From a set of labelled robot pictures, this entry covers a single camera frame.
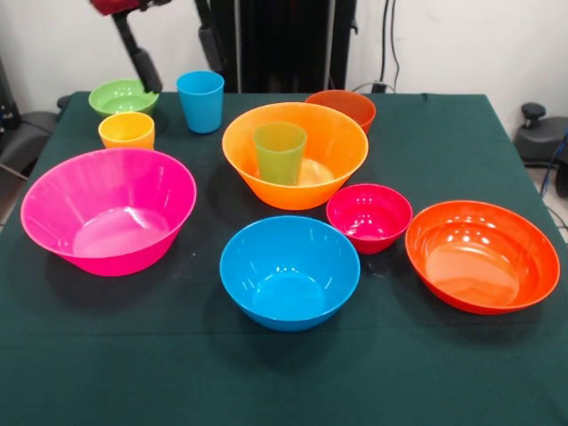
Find small crimson bowl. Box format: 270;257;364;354
326;183;414;256

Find large orange bowl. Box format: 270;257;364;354
221;101;370;211

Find blue cable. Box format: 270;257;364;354
538;128;568;199

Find green cup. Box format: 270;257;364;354
252;122;309;186

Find grey pedestal foot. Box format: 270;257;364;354
0;110;61;178
513;102;568;166

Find blue bowl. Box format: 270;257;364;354
219;215;361;333

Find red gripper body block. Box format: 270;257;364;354
90;0;172;17

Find yellow cup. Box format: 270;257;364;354
98;111;156;152

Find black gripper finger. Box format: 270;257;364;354
194;0;225;73
110;12;164;95

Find wide red-orange bowl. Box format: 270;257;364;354
405;200;561;316

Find large magenta bowl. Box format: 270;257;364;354
20;147;198;278

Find small red-orange bowl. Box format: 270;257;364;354
304;89;377;134

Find blue cup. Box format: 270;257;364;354
176;70;225;135

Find dark green tablecloth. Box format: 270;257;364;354
0;91;568;426

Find green bowl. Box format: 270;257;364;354
87;77;161;119

